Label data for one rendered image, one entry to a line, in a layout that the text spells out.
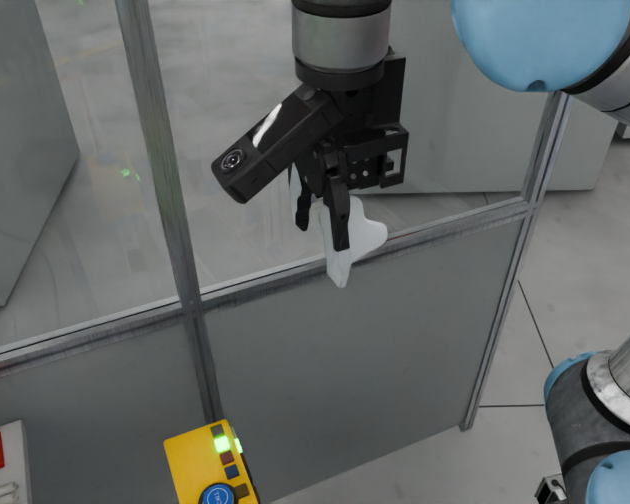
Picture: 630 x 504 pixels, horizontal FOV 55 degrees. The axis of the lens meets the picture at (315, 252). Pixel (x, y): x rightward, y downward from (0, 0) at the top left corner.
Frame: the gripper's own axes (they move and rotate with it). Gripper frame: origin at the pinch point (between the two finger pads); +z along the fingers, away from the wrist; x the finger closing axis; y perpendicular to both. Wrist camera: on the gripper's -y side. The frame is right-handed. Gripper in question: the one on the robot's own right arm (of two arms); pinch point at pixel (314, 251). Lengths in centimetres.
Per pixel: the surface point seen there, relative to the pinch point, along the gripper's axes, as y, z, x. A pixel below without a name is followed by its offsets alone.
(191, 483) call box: -17.2, 40.8, 4.0
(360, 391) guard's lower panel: 34, 101, 46
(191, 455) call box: -16.1, 40.8, 8.3
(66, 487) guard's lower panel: -44, 95, 46
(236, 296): 2, 49, 45
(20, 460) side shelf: -45, 62, 33
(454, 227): 55, 48, 45
